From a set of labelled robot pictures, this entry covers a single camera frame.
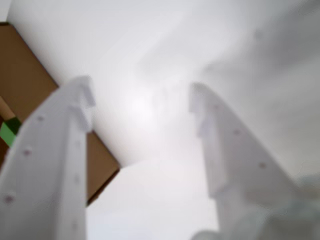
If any green cube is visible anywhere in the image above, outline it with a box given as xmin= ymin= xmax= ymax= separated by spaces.
xmin=0 ymin=116 xmax=24 ymax=149

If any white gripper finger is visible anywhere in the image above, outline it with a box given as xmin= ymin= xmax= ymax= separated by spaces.
xmin=188 ymin=81 xmax=302 ymax=240
xmin=0 ymin=74 xmax=97 ymax=240

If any brown cardboard box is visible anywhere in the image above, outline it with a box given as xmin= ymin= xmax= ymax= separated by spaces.
xmin=0 ymin=21 xmax=121 ymax=207

